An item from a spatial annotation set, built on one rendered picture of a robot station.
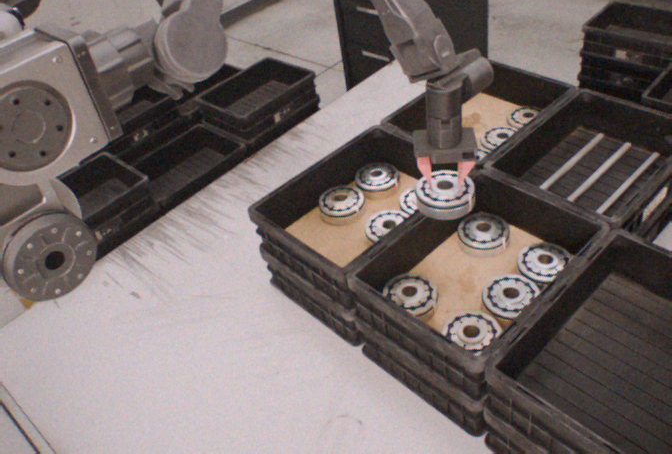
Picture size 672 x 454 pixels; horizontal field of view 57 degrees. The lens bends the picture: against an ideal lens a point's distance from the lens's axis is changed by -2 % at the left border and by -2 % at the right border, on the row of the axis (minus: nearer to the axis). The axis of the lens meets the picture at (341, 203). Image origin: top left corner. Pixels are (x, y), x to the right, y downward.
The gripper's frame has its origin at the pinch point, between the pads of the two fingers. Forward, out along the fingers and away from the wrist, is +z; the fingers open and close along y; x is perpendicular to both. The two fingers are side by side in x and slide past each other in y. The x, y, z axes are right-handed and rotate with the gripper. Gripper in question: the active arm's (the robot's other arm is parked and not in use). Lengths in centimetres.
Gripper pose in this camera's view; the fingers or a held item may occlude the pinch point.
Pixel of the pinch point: (445, 183)
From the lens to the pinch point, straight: 110.3
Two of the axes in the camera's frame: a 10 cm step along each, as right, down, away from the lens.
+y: -9.9, 0.6, 1.0
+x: -0.4, 6.2, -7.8
